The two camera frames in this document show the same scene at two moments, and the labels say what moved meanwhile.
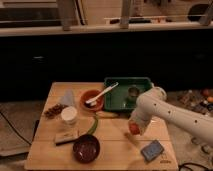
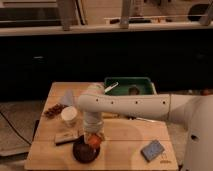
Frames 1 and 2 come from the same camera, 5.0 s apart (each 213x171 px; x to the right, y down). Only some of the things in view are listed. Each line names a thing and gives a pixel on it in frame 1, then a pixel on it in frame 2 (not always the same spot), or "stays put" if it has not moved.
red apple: x=134 y=128 → x=94 y=140
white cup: x=69 y=115 stays put
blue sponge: x=152 y=150 stays put
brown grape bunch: x=54 y=110 stays put
